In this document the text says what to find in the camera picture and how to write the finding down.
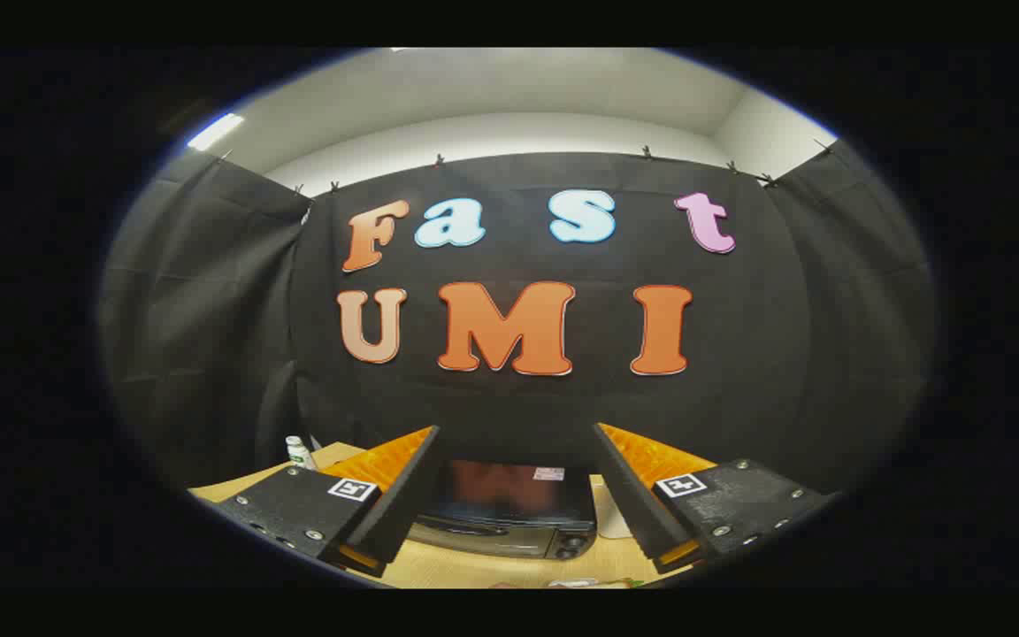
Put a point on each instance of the white pop-up toaster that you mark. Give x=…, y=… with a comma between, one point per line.
x=611, y=518

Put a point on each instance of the black toaster oven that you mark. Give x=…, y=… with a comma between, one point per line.
x=509, y=504

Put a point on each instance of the white bottle with green label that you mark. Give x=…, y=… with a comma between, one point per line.
x=300, y=453

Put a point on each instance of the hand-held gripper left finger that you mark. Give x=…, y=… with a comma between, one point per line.
x=408, y=495

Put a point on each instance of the black backdrop cloth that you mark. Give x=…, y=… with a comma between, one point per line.
x=739, y=398

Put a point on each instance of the ceiling light panel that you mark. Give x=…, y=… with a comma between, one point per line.
x=215, y=131

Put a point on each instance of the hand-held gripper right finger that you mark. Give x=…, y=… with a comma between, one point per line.
x=629, y=495

